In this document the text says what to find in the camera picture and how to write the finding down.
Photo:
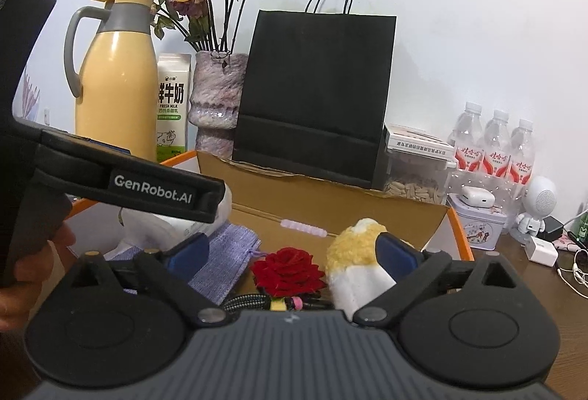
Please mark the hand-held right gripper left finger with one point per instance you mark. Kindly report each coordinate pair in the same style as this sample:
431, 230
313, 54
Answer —
186, 255

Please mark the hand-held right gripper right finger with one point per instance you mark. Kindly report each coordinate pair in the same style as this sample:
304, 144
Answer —
399, 255

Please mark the purple cloth pouch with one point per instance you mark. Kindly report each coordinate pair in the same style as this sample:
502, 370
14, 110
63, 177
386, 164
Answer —
225, 253

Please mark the clear white plastic box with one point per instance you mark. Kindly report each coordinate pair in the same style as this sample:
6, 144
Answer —
151, 226

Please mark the yellow white plush toy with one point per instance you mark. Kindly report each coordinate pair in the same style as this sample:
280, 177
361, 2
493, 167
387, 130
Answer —
353, 253

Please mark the red rose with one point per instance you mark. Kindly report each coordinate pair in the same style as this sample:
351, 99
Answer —
287, 271

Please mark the red cardboard box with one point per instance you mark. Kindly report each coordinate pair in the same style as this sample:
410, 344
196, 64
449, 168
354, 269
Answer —
298, 202

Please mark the person's left hand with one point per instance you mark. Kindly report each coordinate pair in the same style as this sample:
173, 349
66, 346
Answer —
18, 303

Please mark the clear seed container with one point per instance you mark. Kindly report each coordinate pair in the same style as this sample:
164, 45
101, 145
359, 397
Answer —
413, 179

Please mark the white printed tin box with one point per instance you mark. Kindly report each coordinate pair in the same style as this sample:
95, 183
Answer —
477, 225

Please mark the white milk carton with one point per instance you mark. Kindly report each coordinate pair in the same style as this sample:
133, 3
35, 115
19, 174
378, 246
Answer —
173, 106

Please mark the white earbuds case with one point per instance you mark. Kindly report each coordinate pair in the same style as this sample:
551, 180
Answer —
477, 195

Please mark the yellow thermos jug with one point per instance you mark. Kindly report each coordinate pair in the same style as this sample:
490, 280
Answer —
119, 83

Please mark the pink mottled vase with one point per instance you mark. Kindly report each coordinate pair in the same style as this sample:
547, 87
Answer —
216, 97

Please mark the white charger block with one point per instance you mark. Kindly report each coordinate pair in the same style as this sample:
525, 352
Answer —
542, 251

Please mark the white robot-shaped speaker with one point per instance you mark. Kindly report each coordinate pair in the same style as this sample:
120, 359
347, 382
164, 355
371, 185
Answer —
540, 198

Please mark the black charger block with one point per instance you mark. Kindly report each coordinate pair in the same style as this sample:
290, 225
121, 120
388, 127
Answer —
553, 228

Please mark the black paper bag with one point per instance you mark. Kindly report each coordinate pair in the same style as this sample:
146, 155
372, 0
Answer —
312, 97

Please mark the small green bottle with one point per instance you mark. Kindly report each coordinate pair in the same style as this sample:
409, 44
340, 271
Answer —
583, 228

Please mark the white wall outlet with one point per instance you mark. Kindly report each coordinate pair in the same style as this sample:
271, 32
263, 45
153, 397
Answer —
47, 115

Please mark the purple wall sticker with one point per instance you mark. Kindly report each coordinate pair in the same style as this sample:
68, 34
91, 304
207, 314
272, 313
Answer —
30, 94

